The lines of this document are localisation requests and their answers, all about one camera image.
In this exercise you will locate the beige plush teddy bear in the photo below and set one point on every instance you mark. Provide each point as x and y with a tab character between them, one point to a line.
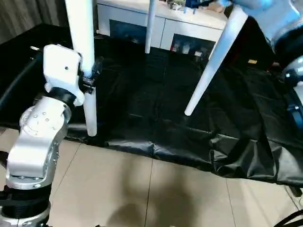
215	8

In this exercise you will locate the black mat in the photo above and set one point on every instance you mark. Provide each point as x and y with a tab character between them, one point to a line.
165	106

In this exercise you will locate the grey curtain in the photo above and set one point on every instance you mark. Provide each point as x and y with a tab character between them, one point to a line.
23	14

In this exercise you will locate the black power adapter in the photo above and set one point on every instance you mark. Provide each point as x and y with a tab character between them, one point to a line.
294	192

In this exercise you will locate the white plastic table leg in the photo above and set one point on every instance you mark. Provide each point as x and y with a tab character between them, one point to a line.
150	26
213	61
81	35

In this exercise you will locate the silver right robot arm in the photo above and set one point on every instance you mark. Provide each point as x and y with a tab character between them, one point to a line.
279	16

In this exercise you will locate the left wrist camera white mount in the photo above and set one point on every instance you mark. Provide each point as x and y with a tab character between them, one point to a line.
61	68

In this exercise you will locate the black box with yellow label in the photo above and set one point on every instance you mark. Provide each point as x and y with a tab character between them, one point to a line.
255	42

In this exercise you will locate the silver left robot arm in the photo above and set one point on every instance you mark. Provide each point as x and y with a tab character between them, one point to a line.
35	146

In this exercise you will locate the white cabinet with glass doors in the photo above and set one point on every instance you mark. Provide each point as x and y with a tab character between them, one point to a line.
165	26

